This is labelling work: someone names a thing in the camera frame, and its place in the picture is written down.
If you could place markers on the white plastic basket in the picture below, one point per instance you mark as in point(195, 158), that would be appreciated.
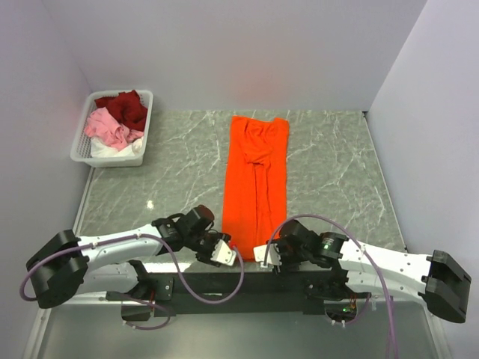
point(81, 146)

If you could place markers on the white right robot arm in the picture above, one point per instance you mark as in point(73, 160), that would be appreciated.
point(436, 281)

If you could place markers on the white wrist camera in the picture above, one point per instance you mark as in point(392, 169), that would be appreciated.
point(267, 255)
point(223, 254)

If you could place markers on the pink t shirt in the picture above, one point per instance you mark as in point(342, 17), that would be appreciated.
point(100, 124)

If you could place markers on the aluminium rail frame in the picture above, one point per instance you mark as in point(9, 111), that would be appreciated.
point(180, 264)

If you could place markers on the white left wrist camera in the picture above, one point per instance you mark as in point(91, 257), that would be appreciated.
point(223, 254)

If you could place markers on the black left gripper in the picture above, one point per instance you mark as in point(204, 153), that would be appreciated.
point(216, 236)

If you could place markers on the dark red t shirt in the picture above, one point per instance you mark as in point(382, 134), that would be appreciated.
point(126, 108)

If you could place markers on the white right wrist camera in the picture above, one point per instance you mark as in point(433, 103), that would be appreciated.
point(267, 255)

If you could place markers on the orange t shirt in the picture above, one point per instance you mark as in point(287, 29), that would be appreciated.
point(255, 192)

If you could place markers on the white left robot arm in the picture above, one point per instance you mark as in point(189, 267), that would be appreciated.
point(69, 265)

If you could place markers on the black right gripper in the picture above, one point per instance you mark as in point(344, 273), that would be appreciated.
point(285, 266)

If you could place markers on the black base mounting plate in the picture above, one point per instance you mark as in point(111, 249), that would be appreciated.
point(261, 292)

